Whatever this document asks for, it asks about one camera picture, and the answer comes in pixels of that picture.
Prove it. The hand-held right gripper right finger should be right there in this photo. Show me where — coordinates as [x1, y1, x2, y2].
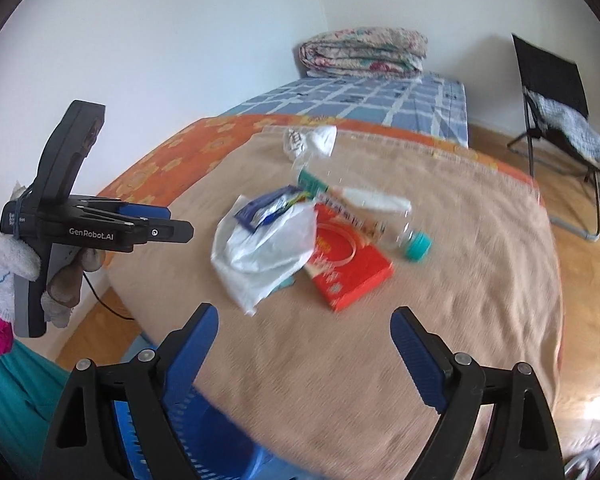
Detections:
[390, 306, 566, 480]

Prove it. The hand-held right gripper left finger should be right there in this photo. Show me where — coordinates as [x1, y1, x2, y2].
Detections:
[39, 302, 220, 480]

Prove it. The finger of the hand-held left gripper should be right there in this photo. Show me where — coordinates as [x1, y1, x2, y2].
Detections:
[130, 219, 195, 245]
[77, 198, 174, 223]

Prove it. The red cardboard box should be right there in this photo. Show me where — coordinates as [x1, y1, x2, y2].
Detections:
[300, 203, 395, 314]

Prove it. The blue foil packet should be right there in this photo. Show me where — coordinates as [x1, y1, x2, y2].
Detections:
[234, 186, 307, 234]

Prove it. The clear plastic bottle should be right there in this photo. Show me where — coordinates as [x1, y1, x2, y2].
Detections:
[292, 157, 434, 263]

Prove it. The white plastic bag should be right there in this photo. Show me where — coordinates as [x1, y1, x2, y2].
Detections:
[211, 194, 320, 317]

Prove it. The blue plastic basket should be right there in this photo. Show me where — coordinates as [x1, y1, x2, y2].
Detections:
[112, 337, 301, 480]

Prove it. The white wet wipe packet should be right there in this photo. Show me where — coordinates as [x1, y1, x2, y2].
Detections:
[297, 169, 412, 214]

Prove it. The white printed bag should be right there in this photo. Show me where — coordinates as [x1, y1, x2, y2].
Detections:
[282, 126, 339, 161]

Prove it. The person's left hand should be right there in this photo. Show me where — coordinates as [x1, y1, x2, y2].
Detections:
[0, 232, 106, 329]

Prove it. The beige blanket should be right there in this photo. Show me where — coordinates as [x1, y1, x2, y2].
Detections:
[107, 127, 565, 480]

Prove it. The orange floral sheet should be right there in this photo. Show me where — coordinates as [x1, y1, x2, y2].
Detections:
[96, 114, 549, 211]

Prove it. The person's teal clothing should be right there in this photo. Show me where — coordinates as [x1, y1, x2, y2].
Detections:
[0, 340, 72, 463]

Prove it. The blue checked bed sheet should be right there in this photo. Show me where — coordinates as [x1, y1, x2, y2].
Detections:
[220, 72, 470, 149]

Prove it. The folded floral quilt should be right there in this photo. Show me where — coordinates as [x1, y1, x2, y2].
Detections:
[298, 27, 429, 80]

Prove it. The grey patterned chair cushion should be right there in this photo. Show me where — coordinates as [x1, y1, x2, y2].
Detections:
[524, 87, 600, 172]

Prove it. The black folding chair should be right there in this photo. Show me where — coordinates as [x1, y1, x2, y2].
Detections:
[507, 34, 600, 244]

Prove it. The black cable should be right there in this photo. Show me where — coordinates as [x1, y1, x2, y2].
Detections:
[82, 271, 137, 322]

